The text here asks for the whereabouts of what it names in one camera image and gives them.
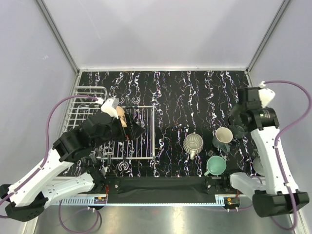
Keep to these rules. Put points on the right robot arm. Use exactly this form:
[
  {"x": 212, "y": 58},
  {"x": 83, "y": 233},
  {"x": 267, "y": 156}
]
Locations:
[{"x": 280, "y": 195}]

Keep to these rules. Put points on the white slotted cable duct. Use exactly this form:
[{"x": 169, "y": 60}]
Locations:
[{"x": 85, "y": 200}]

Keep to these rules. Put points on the tan ceramic mug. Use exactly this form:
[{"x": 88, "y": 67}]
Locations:
[{"x": 121, "y": 114}]

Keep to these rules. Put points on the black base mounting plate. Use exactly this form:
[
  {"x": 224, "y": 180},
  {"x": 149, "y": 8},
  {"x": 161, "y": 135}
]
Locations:
[{"x": 209, "y": 185}]

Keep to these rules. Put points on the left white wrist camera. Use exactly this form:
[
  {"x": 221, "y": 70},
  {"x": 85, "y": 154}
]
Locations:
[{"x": 109, "y": 106}]

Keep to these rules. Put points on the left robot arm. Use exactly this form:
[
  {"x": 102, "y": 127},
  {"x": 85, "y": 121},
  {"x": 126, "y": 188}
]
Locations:
[{"x": 32, "y": 194}]

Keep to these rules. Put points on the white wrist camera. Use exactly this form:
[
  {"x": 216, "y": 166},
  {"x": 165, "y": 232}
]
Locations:
[
  {"x": 109, "y": 106},
  {"x": 266, "y": 95}
]

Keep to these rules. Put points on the dark mug cream interior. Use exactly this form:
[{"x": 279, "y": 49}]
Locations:
[{"x": 222, "y": 137}]

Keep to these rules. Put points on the metal wire dish rack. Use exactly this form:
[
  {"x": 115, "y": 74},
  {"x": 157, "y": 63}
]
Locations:
[{"x": 109, "y": 127}]

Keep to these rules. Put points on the dark green cup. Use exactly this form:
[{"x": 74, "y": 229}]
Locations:
[{"x": 238, "y": 131}]

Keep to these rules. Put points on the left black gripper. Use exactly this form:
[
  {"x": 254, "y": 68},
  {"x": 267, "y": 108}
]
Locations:
[{"x": 133, "y": 131}]

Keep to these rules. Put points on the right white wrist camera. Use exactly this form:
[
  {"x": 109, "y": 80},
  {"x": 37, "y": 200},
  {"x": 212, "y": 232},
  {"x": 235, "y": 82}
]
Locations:
[{"x": 266, "y": 95}]

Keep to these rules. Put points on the mint green mug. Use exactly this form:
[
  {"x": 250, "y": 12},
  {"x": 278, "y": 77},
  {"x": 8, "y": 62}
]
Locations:
[{"x": 215, "y": 165}]

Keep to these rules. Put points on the ribbed grey mug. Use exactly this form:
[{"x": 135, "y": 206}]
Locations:
[{"x": 193, "y": 145}]

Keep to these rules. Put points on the grey glazed mug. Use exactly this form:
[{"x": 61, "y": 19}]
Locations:
[{"x": 257, "y": 166}]

